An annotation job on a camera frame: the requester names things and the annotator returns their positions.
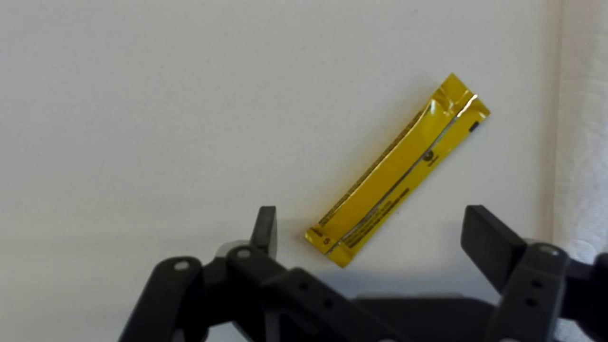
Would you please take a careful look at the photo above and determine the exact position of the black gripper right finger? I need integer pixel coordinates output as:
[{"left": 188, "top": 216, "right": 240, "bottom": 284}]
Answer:
[{"left": 460, "top": 204, "right": 608, "bottom": 342}]

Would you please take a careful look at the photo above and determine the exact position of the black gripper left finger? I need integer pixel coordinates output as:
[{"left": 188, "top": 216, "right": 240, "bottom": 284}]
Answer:
[{"left": 118, "top": 206, "right": 407, "bottom": 342}]

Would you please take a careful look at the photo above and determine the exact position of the yellow stick sachet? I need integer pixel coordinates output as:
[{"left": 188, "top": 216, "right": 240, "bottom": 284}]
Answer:
[{"left": 302, "top": 73, "right": 492, "bottom": 271}]

